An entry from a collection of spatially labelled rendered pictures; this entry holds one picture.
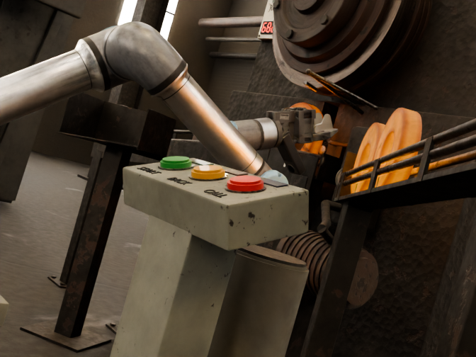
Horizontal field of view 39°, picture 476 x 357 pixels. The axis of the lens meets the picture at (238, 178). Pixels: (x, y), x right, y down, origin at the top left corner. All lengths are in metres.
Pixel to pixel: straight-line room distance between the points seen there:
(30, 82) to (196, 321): 0.74
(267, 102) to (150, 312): 1.34
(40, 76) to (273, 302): 0.72
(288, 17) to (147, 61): 0.62
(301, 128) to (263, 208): 0.93
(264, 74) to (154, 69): 0.94
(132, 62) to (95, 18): 11.08
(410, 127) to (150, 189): 0.49
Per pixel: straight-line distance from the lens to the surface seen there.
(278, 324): 0.89
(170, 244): 0.76
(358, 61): 1.68
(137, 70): 1.31
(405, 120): 1.13
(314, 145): 1.73
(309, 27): 1.72
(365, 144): 1.35
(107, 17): 12.47
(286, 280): 0.88
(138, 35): 1.32
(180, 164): 0.83
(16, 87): 1.37
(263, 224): 0.69
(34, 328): 2.10
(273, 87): 2.14
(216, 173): 0.77
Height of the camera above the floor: 0.61
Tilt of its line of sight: level
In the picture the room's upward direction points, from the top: 16 degrees clockwise
